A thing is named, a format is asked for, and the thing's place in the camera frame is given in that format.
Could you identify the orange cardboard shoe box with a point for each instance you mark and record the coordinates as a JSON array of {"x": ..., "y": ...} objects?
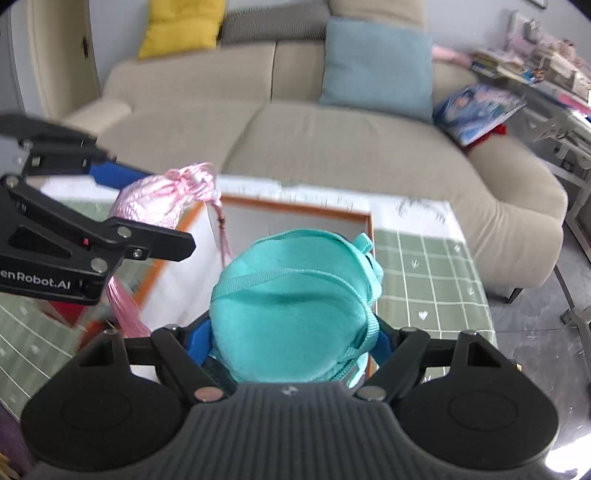
[{"x": 295, "y": 216}]

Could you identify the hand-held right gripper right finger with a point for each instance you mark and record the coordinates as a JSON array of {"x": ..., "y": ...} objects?
[{"x": 381, "y": 339}]

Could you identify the printed blue cushion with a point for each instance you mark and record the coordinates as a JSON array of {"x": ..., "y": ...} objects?
[{"x": 475, "y": 110}]

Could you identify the stack of books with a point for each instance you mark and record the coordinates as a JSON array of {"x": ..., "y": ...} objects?
[{"x": 498, "y": 67}]

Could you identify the pink tasselled pouch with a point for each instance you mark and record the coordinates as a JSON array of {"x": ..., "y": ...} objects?
[{"x": 147, "y": 201}]

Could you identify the houndstooth cushion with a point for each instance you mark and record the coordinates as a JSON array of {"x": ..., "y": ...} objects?
[{"x": 272, "y": 25}]

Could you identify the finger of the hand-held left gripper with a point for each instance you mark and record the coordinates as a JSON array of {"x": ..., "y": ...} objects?
[
  {"x": 111, "y": 174},
  {"x": 157, "y": 242}
]

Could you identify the beige sofa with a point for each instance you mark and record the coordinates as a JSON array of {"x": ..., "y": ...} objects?
[{"x": 323, "y": 147}]

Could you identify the red cloth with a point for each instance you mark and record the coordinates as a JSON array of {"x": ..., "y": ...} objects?
[{"x": 496, "y": 130}]

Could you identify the yellow cushion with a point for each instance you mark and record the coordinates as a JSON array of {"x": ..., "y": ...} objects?
[{"x": 180, "y": 25}]

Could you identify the cream door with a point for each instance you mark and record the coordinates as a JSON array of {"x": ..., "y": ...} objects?
[{"x": 60, "y": 55}]

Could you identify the white desk organiser shelf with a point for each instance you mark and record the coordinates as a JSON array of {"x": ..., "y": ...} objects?
[{"x": 554, "y": 55}]

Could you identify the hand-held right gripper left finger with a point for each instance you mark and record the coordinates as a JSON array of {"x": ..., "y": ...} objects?
[{"x": 198, "y": 337}]

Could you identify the purple fuzzy cloth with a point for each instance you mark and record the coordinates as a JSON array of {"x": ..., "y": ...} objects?
[{"x": 9, "y": 434}]

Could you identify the teal fabric bag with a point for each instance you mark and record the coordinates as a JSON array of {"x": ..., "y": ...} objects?
[{"x": 286, "y": 314}]

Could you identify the grey white study desk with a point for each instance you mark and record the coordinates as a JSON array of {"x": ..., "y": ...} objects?
[{"x": 568, "y": 138}]

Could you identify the beige cushion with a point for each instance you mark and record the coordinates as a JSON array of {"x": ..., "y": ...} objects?
[{"x": 374, "y": 11}]

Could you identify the green checked tablecloth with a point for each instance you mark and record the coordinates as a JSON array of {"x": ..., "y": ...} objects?
[{"x": 425, "y": 286}]

